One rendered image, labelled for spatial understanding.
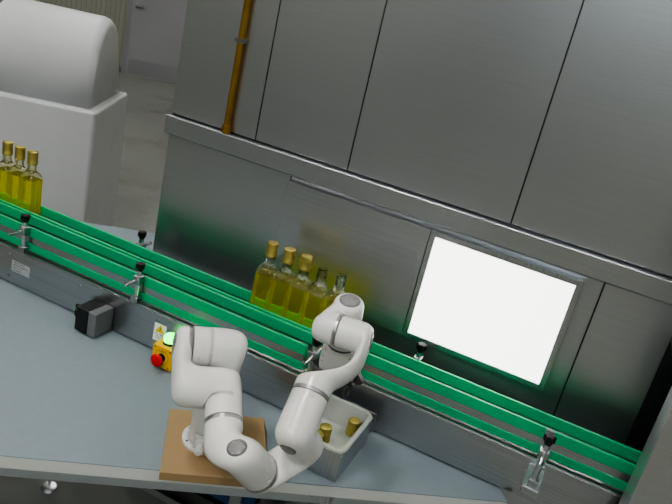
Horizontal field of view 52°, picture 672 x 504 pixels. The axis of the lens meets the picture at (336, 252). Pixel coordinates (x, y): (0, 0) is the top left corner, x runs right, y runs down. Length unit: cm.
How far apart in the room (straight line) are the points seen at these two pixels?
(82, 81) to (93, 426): 241
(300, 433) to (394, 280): 72
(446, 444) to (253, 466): 68
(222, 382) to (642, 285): 108
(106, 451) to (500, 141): 127
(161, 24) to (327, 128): 941
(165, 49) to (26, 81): 750
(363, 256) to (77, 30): 240
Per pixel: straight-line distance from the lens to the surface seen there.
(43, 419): 192
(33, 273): 247
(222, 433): 152
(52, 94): 400
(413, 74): 199
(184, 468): 175
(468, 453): 199
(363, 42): 204
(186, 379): 159
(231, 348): 165
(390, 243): 203
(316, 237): 212
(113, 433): 188
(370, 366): 200
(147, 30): 1144
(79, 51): 397
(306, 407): 150
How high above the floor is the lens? 188
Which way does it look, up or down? 20 degrees down
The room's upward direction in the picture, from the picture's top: 13 degrees clockwise
